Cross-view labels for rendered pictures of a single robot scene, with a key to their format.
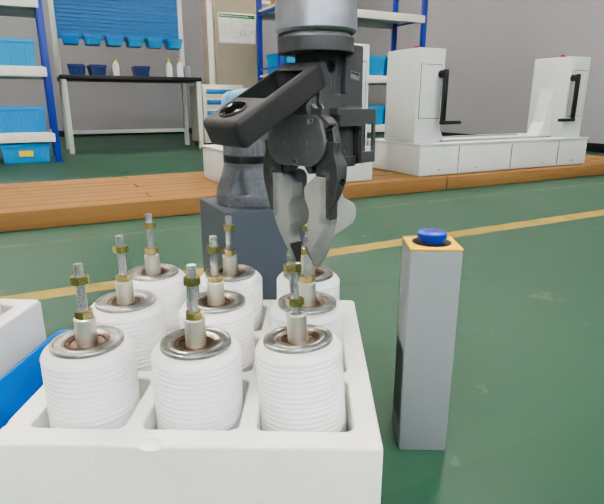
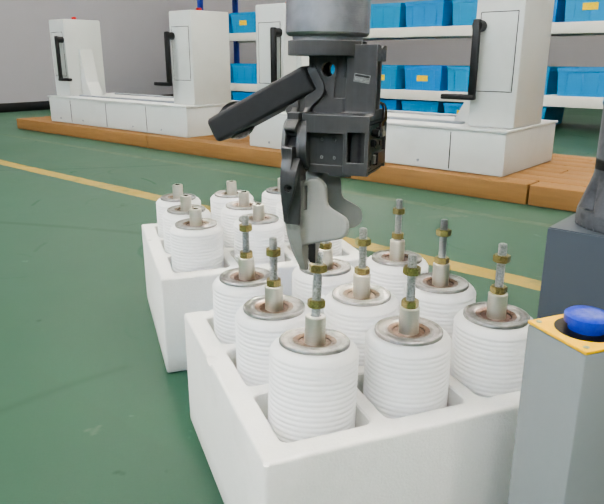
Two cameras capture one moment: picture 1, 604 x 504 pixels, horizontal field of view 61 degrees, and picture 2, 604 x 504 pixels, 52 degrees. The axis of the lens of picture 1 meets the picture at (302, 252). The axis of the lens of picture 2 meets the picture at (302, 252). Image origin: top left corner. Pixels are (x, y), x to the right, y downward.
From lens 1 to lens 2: 61 cm
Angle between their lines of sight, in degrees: 64
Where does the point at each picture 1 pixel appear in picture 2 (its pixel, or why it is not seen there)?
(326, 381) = (289, 385)
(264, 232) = (597, 267)
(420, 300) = (531, 400)
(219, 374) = (253, 335)
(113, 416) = (231, 336)
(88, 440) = (202, 339)
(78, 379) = (216, 296)
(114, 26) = not seen: outside the picture
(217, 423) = (251, 376)
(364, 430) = (287, 449)
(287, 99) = (259, 102)
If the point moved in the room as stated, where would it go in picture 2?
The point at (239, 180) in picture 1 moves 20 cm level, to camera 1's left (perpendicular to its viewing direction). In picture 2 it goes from (595, 191) to (505, 170)
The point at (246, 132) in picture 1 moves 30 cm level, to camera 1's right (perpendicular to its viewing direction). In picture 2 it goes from (215, 128) to (360, 184)
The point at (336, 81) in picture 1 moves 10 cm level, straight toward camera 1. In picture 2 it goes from (340, 84) to (229, 86)
